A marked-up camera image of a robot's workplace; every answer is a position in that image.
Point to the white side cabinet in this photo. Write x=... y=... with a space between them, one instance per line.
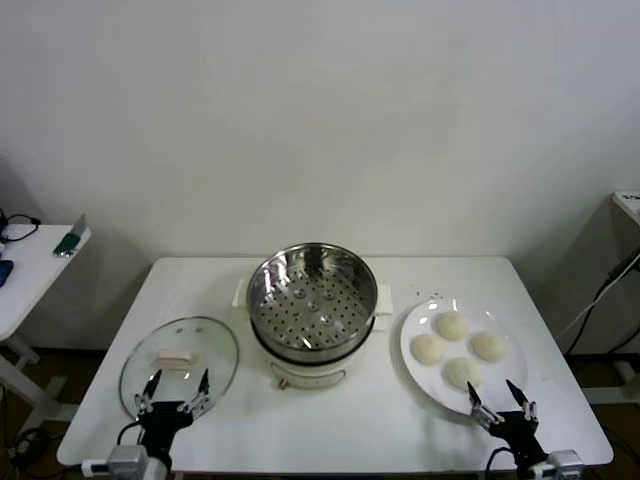
x=625 y=220

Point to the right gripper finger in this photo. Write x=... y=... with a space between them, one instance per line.
x=481 y=410
x=526 y=406

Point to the white round plate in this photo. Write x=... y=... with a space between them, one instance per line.
x=435 y=380

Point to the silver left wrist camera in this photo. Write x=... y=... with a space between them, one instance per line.
x=125 y=461

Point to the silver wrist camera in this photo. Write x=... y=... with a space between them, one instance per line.
x=125 y=461
x=565 y=462

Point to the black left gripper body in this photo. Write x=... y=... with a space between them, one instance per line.
x=166 y=417

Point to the green white flat packet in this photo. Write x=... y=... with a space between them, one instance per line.
x=69 y=241

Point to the white steamed baozi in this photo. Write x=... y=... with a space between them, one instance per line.
x=488 y=346
x=452 y=326
x=427 y=348
x=464 y=372

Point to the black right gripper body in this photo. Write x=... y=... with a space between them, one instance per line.
x=520 y=430

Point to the perforated steel steamer basket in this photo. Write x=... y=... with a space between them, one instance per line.
x=310 y=310

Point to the blue flat object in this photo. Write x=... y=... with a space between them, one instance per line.
x=5 y=272

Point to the white side table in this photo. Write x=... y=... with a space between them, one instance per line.
x=30 y=270

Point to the glass pot lid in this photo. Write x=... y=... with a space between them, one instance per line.
x=175 y=359

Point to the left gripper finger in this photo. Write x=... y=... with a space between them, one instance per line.
x=202 y=395
x=149 y=390

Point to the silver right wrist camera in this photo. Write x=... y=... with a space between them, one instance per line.
x=565 y=462

